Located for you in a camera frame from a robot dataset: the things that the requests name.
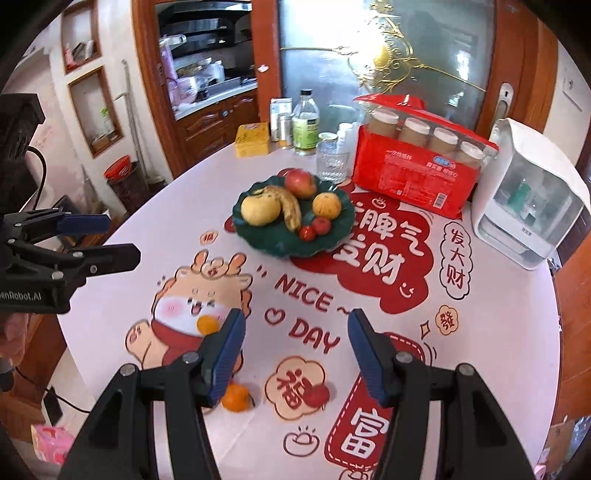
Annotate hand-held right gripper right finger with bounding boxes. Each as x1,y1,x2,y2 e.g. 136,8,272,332
347,308,525,480

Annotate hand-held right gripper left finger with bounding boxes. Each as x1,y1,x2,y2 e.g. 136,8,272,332
58,308,246,480

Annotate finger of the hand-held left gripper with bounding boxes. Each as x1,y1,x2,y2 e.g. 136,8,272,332
9,208,110,245
14,244,141,296

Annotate round orange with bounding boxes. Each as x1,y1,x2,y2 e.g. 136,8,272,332
222,384,254,412

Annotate dark green scalloped plate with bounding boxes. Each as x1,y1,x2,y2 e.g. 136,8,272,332
232,168,356,258

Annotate yellow pear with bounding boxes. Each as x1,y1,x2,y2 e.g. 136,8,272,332
241,194,282,227

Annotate spotted ripe banana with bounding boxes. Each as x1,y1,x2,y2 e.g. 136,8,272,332
253,185,302,232

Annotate yellow orange with sticker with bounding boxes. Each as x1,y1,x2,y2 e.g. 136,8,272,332
312,191,343,219

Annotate red apple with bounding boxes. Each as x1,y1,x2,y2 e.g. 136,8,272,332
284,169,318,199

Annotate person's left hand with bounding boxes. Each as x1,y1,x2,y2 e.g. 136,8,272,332
0,314,29,365

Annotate dark bin with red lid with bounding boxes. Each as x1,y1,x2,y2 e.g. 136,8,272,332
104,156,148,210

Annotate pink packet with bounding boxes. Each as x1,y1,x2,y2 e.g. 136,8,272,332
31,425,75,464

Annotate wooden kitchen cabinet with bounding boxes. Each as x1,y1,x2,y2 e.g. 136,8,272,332
173,90,259,185

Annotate pink kitchen containers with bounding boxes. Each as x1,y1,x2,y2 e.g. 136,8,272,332
159,39,199,109

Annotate red box with jars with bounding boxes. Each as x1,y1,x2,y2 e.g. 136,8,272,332
353,127,483,219

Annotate yellow tin box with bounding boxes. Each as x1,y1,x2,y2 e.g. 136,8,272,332
235,122,271,158

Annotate clear glass cup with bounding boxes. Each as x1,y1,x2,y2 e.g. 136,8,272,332
316,140,349,182

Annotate wooden side cabinet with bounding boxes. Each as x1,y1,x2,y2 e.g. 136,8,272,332
551,203,591,333

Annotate silver metal can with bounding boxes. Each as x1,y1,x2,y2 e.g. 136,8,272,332
277,112,295,148

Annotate white storage cabinet box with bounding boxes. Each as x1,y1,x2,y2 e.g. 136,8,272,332
471,117,586,271

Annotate white carton box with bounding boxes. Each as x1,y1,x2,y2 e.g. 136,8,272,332
270,98,294,141

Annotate glass bottle with green label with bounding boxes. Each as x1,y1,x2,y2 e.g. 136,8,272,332
292,89,321,155

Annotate red cardboard jar tray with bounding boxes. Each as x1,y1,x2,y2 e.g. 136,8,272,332
353,93,500,162

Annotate gold door ornament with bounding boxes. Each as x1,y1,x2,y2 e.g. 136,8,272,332
335,41,488,100

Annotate black cable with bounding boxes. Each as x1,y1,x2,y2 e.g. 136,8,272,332
25,147,48,208

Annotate mop handle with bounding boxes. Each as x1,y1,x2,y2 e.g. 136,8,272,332
121,60,153,185

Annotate silver door handle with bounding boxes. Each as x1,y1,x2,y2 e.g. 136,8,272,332
496,83,514,130

